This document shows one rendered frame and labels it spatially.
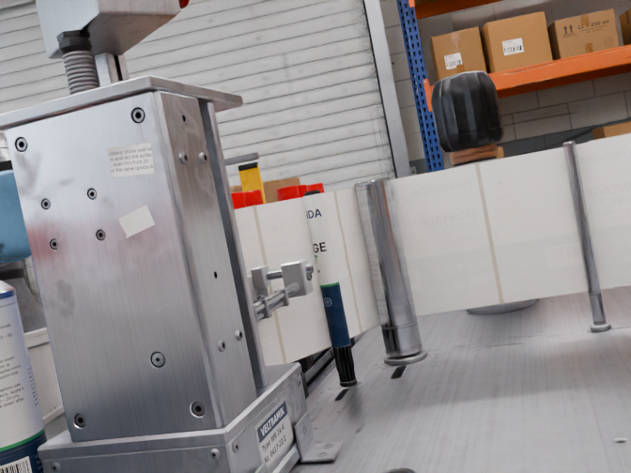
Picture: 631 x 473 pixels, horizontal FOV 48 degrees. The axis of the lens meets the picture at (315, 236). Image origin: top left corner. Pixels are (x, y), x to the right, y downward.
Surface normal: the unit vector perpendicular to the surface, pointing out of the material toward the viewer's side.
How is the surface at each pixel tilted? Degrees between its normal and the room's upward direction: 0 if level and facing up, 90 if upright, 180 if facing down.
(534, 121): 90
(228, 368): 90
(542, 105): 90
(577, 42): 91
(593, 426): 0
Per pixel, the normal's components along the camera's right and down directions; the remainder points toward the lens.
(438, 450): -0.19, -0.98
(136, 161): -0.28, 0.11
